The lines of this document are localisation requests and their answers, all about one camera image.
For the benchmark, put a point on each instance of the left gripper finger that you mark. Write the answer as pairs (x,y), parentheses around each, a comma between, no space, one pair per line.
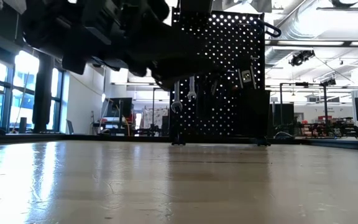
(169,81)
(194,60)

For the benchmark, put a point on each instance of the small silver combination wrench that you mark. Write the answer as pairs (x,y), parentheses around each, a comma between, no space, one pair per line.
(192,91)

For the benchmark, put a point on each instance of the large silver combination wrench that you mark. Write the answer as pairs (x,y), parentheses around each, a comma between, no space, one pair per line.
(176,105)

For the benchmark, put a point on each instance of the black spirit level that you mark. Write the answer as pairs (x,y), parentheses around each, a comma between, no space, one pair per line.
(246,76)

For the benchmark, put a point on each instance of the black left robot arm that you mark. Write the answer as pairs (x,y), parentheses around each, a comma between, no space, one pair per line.
(73,28)

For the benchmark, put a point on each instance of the black metal peg board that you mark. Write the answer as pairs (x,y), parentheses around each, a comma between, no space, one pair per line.
(228,109)

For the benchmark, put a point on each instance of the black storage bin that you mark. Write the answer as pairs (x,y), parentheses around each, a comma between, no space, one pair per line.
(196,6)

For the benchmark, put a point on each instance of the black tool holder cup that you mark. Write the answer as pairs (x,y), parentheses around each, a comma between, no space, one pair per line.
(255,115)

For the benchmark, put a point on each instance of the black pillar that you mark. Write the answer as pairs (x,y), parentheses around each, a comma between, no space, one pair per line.
(42,102)

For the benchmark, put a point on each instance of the ceiling light bar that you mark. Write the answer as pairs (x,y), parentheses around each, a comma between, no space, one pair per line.
(312,43)

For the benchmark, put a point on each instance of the black pipe rig stand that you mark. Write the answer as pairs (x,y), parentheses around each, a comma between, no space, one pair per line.
(325,105)

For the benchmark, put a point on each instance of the blue framed window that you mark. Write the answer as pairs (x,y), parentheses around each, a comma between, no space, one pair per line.
(7,93)

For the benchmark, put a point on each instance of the silver ventilation duct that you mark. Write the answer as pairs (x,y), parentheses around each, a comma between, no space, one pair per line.
(291,28)

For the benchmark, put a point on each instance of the black ceiling mounted camera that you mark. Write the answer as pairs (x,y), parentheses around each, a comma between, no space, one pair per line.
(300,58)

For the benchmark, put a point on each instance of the dark short post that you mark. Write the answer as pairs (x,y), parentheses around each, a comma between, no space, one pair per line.
(22,125)

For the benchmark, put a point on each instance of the black aluminium table frame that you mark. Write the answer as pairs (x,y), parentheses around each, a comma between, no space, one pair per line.
(26,138)

